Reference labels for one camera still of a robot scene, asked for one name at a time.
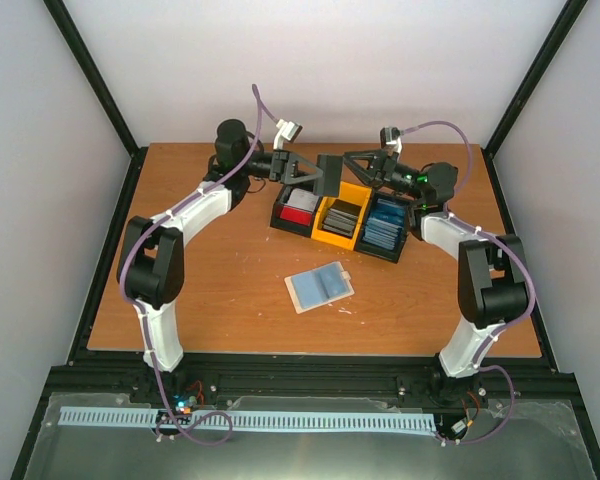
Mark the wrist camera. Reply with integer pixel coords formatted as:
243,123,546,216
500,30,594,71
273,119,303,150
380,126,402,156

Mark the red and white card stack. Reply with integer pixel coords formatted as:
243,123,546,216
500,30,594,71
279,188,319,226

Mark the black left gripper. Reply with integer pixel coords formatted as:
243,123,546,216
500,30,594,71
240,150,324,186

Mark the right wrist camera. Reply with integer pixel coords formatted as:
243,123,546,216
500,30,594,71
380,126,402,156

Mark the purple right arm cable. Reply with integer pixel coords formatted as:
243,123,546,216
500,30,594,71
399,119,537,446

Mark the blue card stack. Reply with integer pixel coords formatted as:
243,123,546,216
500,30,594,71
362,197,406,251

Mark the beige card holder wallet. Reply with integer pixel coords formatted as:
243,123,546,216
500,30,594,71
284,262,355,314

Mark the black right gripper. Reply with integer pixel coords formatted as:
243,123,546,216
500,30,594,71
339,150,422,201

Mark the black frame post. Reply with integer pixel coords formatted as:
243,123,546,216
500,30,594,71
42,0,140,157
483,0,590,156

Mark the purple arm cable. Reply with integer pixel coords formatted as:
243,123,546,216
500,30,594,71
118,83,281,446
399,119,537,446

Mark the metal front plate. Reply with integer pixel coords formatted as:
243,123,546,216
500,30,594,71
24,394,595,479

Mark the black card bin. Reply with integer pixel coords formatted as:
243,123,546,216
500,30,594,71
270,185,322,238
354,192,409,264

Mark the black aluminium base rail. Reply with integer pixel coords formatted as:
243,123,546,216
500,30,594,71
39,352,584,412

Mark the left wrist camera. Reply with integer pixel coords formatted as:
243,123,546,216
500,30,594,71
273,119,303,150

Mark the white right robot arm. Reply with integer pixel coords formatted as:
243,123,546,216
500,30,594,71
344,149,536,379

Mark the black left frame post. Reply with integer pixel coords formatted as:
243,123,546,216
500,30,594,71
42,0,140,157

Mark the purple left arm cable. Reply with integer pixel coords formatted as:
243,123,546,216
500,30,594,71
118,83,281,446

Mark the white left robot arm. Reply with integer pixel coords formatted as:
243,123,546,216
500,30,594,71
117,119,328,403

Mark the grey card stack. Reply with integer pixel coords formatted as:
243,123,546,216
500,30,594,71
322,199,360,238

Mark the light blue cable duct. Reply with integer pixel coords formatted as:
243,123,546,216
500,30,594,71
58,406,436,435

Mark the black right frame post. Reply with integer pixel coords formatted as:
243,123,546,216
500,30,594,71
483,0,590,156

